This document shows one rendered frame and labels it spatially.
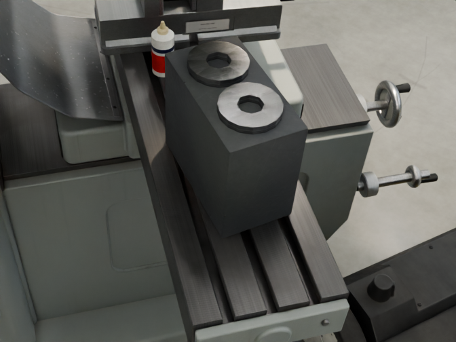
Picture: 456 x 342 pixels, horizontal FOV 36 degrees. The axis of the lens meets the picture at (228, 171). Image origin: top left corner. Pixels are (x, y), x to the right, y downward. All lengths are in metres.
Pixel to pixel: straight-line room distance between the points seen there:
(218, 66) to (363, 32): 2.06
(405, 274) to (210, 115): 0.67
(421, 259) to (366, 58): 1.53
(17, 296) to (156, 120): 0.61
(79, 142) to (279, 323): 0.58
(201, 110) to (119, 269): 0.82
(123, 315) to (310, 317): 0.88
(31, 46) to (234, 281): 0.63
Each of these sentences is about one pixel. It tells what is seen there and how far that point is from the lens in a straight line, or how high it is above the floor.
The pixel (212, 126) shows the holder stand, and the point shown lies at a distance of 0.94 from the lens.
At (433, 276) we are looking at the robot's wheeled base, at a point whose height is 0.59.
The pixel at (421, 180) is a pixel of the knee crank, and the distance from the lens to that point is 1.80.
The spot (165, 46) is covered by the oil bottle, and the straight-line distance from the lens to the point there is 1.25.
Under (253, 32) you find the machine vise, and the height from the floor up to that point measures 0.93.
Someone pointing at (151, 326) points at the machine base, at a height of 0.20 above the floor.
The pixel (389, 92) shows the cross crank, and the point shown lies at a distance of 1.74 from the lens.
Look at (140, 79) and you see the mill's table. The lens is 1.30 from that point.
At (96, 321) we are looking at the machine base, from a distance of 1.82.
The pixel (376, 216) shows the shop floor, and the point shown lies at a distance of 2.34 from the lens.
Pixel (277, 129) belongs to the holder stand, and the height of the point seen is 1.11.
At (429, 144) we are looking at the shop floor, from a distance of 2.62.
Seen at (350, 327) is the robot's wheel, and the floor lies 0.59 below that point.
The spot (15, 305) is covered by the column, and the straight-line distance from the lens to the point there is 1.67.
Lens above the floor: 1.76
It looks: 48 degrees down
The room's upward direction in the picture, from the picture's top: 5 degrees clockwise
